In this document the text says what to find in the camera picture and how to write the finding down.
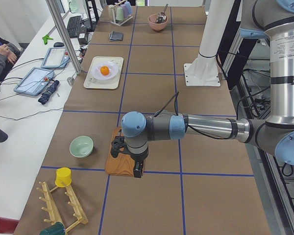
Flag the aluminium frame post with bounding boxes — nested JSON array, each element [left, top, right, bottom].
[[46, 0, 82, 75]]

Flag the white plate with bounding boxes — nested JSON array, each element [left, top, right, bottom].
[[91, 61, 119, 81]]

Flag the black computer mouse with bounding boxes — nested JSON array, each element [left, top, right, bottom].
[[53, 42, 64, 47]]

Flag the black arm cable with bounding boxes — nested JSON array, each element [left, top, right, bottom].
[[153, 92, 236, 140]]

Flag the green bowl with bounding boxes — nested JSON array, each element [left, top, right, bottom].
[[69, 136, 94, 158]]

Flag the seated person's hand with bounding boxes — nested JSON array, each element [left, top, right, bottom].
[[0, 44, 17, 65]]

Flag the pink bowl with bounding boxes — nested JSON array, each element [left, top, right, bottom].
[[148, 14, 168, 31]]

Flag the teach pendant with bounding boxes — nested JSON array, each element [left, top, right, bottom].
[[41, 47, 70, 69], [14, 67, 54, 96]]

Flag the grey folded cloth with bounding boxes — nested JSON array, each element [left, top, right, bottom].
[[108, 31, 123, 42]]

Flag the green plastic clip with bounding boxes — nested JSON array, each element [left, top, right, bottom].
[[42, 34, 53, 45]]

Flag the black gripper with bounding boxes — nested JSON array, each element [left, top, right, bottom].
[[131, 156, 146, 178]]

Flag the yellow cup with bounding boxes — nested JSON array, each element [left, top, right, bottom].
[[55, 167, 72, 188]]

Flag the purple cup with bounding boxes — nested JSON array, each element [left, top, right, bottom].
[[124, 1, 132, 15]]

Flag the black box on desk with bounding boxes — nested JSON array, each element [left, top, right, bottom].
[[78, 32, 88, 45]]

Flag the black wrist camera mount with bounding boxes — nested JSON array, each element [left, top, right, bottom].
[[110, 129, 126, 158]]

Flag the far teach pendant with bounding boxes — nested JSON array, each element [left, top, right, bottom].
[[41, 47, 70, 69]]

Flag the near teach pendant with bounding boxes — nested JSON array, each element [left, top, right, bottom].
[[14, 67, 54, 96]]

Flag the black keyboard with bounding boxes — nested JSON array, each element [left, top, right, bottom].
[[67, 16, 82, 38]]

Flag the cream bear tray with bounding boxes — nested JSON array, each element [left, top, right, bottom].
[[83, 56, 124, 90]]

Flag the wooden cup rack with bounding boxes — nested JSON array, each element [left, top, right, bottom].
[[36, 181, 89, 235]]

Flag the dark green cup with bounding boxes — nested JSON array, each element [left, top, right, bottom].
[[39, 222, 66, 235]]

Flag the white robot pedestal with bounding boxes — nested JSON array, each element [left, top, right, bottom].
[[184, 0, 234, 87]]

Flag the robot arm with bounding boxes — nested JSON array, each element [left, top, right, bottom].
[[111, 0, 294, 177]]

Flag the dark blue folded umbrella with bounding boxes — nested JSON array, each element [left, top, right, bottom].
[[38, 80, 60, 105]]

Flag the wooden cutting board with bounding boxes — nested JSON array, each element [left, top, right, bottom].
[[105, 127, 146, 177]]

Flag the light green cup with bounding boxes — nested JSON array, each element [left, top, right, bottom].
[[116, 7, 124, 21]]

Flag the orange fruit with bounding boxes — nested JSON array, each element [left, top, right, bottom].
[[100, 66, 110, 76]]

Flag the beige cup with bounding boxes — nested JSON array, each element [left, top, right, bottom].
[[108, 5, 116, 23]]

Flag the metal scoop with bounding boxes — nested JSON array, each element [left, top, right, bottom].
[[155, 3, 169, 24]]

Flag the white cup rack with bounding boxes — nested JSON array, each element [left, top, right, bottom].
[[110, 15, 133, 26]]

